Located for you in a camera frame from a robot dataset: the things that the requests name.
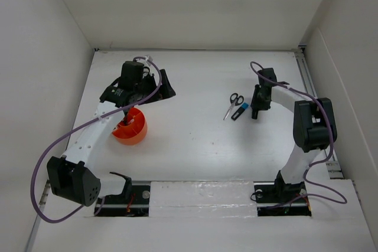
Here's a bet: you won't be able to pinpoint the orange round pen holder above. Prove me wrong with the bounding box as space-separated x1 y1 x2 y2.
112 107 148 146

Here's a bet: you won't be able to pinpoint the pink marker cap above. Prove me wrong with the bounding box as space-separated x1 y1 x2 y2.
251 109 259 120

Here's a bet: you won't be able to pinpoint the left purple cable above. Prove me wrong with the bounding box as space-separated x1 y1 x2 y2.
31 55 163 224

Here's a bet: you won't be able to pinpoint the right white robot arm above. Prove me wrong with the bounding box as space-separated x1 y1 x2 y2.
251 68 337 201

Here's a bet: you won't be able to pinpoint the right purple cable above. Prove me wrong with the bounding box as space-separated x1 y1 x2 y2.
249 61 348 208

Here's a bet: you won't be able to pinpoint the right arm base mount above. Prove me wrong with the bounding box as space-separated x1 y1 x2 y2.
250 182 312 217

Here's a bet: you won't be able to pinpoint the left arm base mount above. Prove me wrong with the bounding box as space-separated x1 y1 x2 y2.
94 172 151 217

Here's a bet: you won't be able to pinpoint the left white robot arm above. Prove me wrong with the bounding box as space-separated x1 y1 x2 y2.
47 57 175 207

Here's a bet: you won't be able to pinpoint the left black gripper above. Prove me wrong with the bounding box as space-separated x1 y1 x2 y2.
135 70 175 105

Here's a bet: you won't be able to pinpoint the purple cable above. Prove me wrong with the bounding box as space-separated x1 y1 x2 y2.
31 55 163 224
249 61 348 208

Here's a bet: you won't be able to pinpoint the black blue utility knife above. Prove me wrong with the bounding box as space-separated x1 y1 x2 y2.
231 103 249 121

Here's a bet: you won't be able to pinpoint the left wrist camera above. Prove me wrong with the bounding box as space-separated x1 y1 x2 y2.
143 55 153 65

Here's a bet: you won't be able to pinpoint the aluminium rail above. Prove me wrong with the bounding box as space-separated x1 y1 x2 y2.
295 45 344 179

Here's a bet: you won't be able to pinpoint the black handled scissors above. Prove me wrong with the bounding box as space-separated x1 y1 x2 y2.
223 93 244 120

